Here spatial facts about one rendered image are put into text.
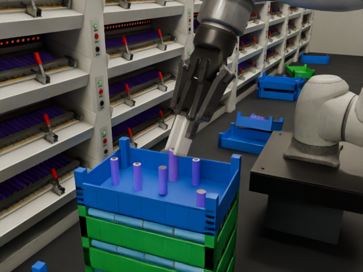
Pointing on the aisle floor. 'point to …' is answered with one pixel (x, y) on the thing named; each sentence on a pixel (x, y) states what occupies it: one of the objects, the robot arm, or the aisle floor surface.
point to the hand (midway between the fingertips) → (181, 136)
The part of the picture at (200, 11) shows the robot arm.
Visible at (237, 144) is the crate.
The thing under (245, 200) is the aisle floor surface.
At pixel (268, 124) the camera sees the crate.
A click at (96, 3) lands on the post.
